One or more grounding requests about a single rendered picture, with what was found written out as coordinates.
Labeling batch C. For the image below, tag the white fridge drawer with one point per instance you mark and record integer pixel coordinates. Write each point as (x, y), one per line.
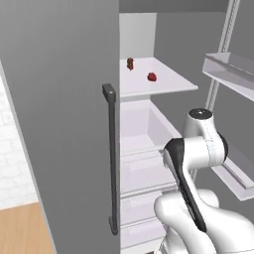
(142, 132)

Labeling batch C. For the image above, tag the clear fridge door bin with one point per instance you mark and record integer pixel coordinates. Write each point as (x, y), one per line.
(235, 175)
(228, 71)

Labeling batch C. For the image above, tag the red strawberry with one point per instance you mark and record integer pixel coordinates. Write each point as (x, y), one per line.
(152, 77)

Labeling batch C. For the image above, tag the brown food item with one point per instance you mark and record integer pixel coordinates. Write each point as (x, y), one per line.
(130, 63)

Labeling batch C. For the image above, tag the grey fridge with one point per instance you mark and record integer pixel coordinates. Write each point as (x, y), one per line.
(63, 125)

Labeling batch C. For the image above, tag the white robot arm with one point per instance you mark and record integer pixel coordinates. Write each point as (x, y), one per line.
(201, 215)

